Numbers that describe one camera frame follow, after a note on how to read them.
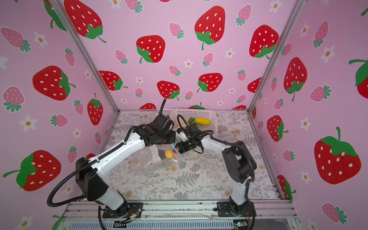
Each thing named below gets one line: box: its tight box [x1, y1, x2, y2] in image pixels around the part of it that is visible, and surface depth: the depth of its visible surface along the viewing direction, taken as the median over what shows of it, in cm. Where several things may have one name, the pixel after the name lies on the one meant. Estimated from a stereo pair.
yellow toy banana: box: [195, 117, 212, 126], surface depth 112 cm
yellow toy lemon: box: [164, 149, 173, 159], surface depth 90 cm
